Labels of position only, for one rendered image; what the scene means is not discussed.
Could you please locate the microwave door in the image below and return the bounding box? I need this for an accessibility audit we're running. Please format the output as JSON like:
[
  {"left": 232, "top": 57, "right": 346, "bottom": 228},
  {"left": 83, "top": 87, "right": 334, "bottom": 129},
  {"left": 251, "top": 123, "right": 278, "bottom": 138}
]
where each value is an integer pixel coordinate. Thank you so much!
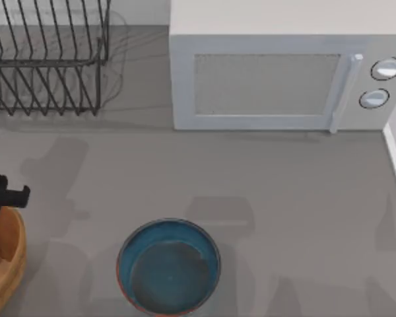
[{"left": 171, "top": 35, "right": 364, "bottom": 130}]

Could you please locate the blue bowl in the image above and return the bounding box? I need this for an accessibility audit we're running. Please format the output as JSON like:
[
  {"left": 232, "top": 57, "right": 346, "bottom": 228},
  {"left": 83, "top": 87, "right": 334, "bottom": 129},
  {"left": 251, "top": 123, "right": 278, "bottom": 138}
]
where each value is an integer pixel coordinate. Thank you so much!
[{"left": 116, "top": 217, "right": 222, "bottom": 314}]

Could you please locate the pale microwave oven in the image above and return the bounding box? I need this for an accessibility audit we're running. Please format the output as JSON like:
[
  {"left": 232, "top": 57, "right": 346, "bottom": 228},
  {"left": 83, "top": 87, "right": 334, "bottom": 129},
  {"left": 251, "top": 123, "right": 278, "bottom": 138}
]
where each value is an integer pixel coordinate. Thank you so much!
[{"left": 169, "top": 0, "right": 396, "bottom": 134}]

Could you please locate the small microwave knob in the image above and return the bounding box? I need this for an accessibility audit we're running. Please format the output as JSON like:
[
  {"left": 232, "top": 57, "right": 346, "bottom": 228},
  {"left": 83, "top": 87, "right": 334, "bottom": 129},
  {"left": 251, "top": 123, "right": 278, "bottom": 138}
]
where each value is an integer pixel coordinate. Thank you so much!
[{"left": 358, "top": 88, "right": 390, "bottom": 109}]

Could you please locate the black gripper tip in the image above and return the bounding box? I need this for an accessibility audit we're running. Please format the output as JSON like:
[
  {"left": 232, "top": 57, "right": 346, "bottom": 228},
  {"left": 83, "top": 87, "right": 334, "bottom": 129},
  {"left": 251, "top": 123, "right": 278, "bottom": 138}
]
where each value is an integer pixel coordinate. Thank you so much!
[{"left": 0, "top": 172, "right": 31, "bottom": 232}]

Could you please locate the large microwave knob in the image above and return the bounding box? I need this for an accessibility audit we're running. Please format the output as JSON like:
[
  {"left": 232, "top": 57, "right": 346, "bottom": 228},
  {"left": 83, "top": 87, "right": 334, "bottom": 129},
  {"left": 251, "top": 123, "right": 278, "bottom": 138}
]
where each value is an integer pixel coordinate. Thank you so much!
[{"left": 370, "top": 56, "right": 396, "bottom": 81}]

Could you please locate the wooden bowl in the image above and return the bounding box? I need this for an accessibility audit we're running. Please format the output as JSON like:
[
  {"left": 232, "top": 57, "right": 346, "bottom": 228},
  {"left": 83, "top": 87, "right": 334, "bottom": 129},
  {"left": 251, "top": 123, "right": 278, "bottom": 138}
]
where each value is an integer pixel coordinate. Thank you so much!
[{"left": 0, "top": 205, "right": 28, "bottom": 317}]

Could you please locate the microwave door handle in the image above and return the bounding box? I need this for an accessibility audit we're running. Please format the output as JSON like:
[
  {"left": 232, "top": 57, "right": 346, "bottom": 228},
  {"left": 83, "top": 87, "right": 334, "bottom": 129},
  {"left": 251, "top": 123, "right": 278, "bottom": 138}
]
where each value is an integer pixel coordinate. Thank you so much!
[{"left": 329, "top": 53, "right": 364, "bottom": 134}]

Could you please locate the black wire dish rack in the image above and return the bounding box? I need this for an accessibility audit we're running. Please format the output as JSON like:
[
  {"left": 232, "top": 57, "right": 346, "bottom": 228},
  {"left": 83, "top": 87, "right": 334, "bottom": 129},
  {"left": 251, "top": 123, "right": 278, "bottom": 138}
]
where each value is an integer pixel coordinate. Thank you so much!
[{"left": 0, "top": 0, "right": 112, "bottom": 117}]

